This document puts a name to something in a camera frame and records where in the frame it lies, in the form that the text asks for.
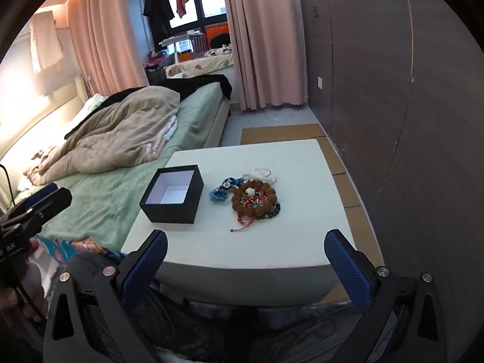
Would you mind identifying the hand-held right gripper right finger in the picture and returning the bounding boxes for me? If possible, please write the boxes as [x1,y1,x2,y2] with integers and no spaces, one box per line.
[324,229,449,363]

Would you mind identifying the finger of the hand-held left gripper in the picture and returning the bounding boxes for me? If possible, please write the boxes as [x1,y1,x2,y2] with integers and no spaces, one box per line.
[27,182,58,202]
[5,188,73,232]

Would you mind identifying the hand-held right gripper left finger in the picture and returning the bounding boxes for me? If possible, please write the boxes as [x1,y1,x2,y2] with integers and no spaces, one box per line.
[44,229,169,363]

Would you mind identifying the black jewelry box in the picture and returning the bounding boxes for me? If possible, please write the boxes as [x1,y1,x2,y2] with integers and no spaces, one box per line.
[139,164,205,224]

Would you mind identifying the dark glass bead bracelet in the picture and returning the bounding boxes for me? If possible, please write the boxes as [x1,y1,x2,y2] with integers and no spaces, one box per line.
[261,201,283,221]

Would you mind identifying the blue flower bracelet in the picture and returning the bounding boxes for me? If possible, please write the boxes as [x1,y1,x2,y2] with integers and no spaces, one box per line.
[208,176,244,201]

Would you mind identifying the red string bracelet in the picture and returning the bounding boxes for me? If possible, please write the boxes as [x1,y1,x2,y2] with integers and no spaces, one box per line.
[230,212,263,233]

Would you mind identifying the brown wooden bead bracelet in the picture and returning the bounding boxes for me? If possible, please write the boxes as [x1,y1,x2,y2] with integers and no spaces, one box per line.
[231,181,278,219]

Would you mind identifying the colourful printed cloth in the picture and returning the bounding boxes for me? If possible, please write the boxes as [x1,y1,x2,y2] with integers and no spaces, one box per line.
[32,234,123,273]

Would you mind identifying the bed with green sheet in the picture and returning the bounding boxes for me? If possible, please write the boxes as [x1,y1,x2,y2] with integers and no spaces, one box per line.
[0,74,232,260]

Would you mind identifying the flat cardboard sheet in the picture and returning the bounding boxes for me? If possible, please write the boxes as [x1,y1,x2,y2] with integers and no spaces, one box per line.
[241,123,328,145]
[316,136,384,305]

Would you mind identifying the white low table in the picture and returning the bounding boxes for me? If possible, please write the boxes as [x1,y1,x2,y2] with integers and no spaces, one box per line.
[120,139,358,305]

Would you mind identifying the beige blanket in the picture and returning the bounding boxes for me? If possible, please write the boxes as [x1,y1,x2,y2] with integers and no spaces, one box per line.
[23,85,181,187]

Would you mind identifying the dark patterned trousers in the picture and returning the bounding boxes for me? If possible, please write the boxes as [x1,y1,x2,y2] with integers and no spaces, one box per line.
[67,251,382,363]

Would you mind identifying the white hanging cloth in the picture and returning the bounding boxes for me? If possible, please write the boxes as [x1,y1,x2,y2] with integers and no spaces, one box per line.
[29,8,65,97]

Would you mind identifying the pink curtain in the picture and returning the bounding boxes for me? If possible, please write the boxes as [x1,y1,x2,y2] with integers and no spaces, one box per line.
[221,0,309,112]
[67,0,149,98]

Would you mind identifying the black garment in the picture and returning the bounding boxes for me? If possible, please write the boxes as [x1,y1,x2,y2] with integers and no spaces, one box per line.
[98,74,233,107]

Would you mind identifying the dark wooden wardrobe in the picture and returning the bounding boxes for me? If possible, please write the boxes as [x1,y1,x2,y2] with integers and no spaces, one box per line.
[300,0,484,311]

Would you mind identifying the white drying rack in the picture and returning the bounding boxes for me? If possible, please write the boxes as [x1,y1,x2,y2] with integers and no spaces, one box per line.
[158,32,199,65]

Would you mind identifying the cartoon print bedding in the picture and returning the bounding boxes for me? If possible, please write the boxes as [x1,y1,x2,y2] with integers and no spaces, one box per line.
[166,44,234,78]

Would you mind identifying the black hanging clothes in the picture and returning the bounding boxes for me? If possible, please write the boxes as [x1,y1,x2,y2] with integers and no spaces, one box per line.
[142,0,175,40]

